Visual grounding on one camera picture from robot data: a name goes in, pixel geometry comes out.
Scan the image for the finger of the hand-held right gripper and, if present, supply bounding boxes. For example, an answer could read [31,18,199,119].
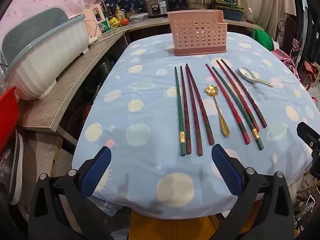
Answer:
[296,122,320,157]

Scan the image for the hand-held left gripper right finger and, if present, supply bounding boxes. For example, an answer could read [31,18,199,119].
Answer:
[211,144,297,240]

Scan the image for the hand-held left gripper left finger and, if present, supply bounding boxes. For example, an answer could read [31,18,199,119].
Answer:
[28,146,113,240]

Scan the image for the bright red chopstick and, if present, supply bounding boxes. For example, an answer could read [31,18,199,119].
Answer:
[205,63,251,145]
[215,59,260,133]

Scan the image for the green chopstick gold band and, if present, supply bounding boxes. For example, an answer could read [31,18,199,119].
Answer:
[174,66,187,157]
[211,66,265,151]

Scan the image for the dark red chopstick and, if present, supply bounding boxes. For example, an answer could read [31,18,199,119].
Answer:
[185,63,215,146]
[184,66,203,156]
[179,65,192,154]

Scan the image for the dark maroon chopstick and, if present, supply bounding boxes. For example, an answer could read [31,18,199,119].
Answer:
[220,58,268,129]

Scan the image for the gold flower spoon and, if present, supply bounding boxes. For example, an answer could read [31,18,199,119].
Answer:
[205,84,230,138]

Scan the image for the white ceramic spoon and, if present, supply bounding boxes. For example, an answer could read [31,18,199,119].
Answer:
[238,66,274,87]

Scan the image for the pink perforated plastic basket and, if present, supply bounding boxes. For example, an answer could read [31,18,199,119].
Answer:
[167,9,228,57]

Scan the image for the red stool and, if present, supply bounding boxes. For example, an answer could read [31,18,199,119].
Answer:
[304,61,320,88]

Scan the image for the blue planet print tablecloth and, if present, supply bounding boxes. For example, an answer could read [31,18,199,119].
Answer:
[71,32,314,220]

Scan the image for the pink patterned cloth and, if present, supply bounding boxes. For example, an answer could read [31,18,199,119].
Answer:
[271,49,300,80]

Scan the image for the yellow trousers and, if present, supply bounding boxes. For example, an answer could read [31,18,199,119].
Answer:
[129,200,260,240]

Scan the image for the dark wooden chair back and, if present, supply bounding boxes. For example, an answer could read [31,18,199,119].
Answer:
[285,17,297,51]

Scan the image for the red plastic basin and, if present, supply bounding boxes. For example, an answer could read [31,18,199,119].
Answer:
[0,86,20,153]

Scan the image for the green cloth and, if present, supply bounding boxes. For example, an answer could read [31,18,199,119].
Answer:
[251,24,275,52]

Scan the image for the hanging dark clothes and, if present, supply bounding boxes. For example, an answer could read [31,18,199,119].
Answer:
[292,0,320,63]

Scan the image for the white dish rack grey lid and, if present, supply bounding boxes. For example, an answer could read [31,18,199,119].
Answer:
[0,7,90,102]

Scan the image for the beige curtain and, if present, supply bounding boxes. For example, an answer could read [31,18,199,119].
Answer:
[234,0,297,34]

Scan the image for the planter box with plants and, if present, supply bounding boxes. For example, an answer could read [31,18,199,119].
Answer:
[215,0,244,22]

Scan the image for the pink kitchen appliance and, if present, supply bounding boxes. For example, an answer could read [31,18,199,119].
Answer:
[82,7,103,35]

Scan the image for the glass food container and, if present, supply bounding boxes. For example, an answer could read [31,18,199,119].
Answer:
[130,12,148,24]

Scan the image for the yellow oil bottle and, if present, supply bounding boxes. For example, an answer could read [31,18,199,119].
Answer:
[114,4,125,20]

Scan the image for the silver rice cooker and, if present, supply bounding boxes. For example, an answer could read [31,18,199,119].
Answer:
[145,0,171,18]

